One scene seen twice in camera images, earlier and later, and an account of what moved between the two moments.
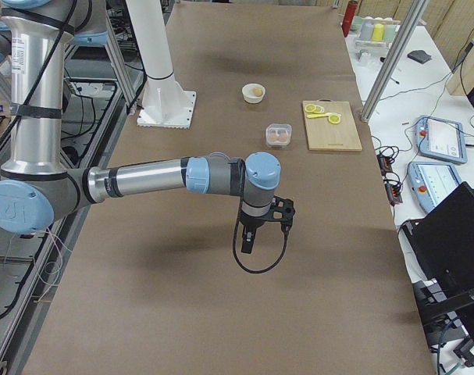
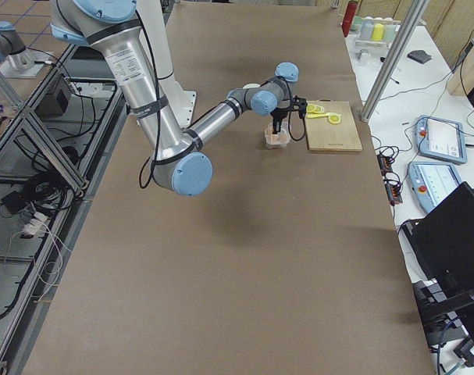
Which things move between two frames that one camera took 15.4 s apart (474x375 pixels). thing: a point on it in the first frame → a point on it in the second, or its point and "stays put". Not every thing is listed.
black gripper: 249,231 → 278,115
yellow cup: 378,32 stays put
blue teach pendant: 440,138 stays put
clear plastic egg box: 279,135 stays put
